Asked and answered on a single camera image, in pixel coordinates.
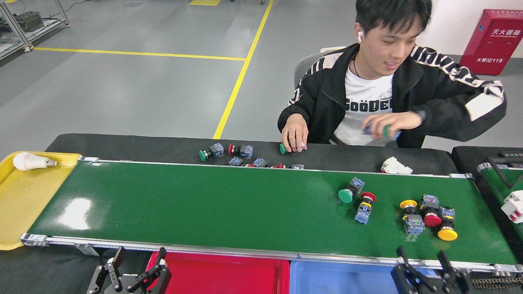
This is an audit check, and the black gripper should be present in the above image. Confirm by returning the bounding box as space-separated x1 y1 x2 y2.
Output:
87 246 172 294

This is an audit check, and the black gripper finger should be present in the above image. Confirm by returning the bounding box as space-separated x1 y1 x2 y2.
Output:
391 246 441 294
437 250 471 294

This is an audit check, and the white switch part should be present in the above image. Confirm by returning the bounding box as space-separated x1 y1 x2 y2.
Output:
381 156 413 175
501 190 523 224

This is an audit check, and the long green conveyor belt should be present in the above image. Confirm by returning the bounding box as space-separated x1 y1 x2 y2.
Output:
20 155 523 275

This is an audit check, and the short green conveyor belt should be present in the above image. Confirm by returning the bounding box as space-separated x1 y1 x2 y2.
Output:
476 162 523 262

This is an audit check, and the yellow plastic tray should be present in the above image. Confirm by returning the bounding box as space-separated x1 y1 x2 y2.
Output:
0 151 82 251

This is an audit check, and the person's left hand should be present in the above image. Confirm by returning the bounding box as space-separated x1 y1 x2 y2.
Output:
363 111 422 141

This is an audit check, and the person's right hand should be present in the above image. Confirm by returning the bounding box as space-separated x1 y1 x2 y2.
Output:
280 114 309 153

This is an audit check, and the blue plastic bin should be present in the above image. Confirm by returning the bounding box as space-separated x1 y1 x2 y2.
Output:
289 260 440 294

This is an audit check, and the red plastic bin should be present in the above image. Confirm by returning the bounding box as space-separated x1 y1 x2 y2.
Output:
146 251 291 294

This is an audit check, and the black control box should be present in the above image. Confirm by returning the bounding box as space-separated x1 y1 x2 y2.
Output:
501 150 523 169

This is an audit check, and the white light bulb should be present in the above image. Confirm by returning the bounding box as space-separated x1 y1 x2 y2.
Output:
13 152 58 171

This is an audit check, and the person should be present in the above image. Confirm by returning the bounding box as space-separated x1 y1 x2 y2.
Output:
277 0 507 149

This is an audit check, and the grey office chair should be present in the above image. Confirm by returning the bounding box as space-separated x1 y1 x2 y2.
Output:
293 46 348 90

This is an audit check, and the red fire extinguisher box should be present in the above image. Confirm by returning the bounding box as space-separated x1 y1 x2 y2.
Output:
460 9 523 76

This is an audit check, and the silver metal rack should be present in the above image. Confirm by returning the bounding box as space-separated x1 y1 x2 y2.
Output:
0 0 71 61

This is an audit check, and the grey metal box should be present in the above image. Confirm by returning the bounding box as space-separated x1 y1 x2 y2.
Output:
14 11 45 33

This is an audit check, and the black drive chain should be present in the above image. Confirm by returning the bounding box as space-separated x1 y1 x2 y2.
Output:
470 276 523 290

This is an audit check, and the black metal bracket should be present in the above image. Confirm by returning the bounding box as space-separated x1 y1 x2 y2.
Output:
486 157 523 190

